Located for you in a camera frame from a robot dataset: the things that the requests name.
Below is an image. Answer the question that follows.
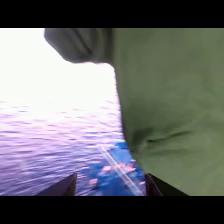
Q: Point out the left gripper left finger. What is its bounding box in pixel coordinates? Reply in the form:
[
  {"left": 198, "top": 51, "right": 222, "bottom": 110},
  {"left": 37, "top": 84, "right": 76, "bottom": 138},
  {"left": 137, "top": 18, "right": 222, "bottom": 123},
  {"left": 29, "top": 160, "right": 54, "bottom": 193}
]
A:
[{"left": 35, "top": 172, "right": 78, "bottom": 197}]

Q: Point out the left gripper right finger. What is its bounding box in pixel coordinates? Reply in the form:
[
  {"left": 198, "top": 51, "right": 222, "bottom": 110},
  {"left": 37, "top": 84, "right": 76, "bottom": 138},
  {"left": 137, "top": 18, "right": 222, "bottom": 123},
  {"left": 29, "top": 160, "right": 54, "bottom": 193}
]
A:
[{"left": 144, "top": 172, "right": 188, "bottom": 197}]

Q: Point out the dark green T-shirt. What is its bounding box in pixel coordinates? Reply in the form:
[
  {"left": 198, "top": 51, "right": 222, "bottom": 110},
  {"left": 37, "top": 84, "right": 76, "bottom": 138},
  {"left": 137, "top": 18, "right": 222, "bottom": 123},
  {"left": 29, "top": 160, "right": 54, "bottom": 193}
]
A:
[{"left": 43, "top": 27, "right": 224, "bottom": 197}]

